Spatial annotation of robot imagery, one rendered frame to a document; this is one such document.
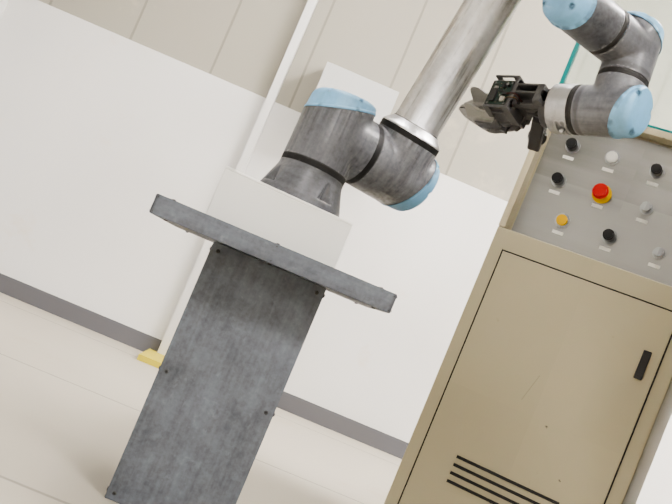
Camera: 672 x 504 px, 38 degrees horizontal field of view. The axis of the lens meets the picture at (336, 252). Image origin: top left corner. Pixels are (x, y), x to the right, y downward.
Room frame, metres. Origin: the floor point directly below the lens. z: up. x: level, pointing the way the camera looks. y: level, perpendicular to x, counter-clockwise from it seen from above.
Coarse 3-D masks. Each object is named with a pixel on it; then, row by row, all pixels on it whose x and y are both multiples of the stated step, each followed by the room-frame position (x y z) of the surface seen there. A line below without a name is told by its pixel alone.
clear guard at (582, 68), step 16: (624, 0) 2.58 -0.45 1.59; (640, 0) 2.56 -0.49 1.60; (656, 0) 2.55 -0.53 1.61; (656, 16) 2.54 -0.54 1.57; (576, 48) 2.60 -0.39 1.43; (576, 64) 2.60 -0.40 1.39; (592, 64) 2.58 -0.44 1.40; (656, 64) 2.52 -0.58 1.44; (560, 80) 2.61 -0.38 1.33; (576, 80) 2.59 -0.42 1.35; (592, 80) 2.58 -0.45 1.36; (656, 80) 2.51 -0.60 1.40; (656, 96) 2.51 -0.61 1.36; (656, 112) 2.50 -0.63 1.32; (656, 128) 2.49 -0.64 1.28
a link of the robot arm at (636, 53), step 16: (640, 16) 1.66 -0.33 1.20; (640, 32) 1.64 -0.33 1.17; (656, 32) 1.66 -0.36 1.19; (624, 48) 1.64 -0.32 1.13; (640, 48) 1.65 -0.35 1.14; (656, 48) 1.66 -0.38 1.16; (608, 64) 1.66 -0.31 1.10; (624, 64) 1.65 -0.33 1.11; (640, 64) 1.65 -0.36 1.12; (640, 80) 1.65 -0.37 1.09
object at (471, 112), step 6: (462, 108) 1.89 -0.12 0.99; (468, 108) 1.85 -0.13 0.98; (474, 108) 1.83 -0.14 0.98; (468, 114) 1.87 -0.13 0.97; (474, 114) 1.86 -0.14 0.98; (480, 114) 1.85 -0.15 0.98; (486, 114) 1.83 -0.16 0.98; (474, 120) 1.86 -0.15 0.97; (480, 120) 1.85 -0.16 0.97; (486, 120) 1.84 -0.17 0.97; (492, 120) 1.84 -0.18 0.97
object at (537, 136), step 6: (534, 120) 1.77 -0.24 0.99; (534, 126) 1.79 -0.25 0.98; (540, 126) 1.78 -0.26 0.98; (534, 132) 1.81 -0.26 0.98; (540, 132) 1.80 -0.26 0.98; (528, 138) 1.86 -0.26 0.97; (534, 138) 1.83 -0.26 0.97; (540, 138) 1.82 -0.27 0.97; (546, 138) 1.86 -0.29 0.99; (528, 144) 1.86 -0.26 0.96; (534, 144) 1.85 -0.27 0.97; (540, 144) 1.85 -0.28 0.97; (534, 150) 1.87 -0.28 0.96
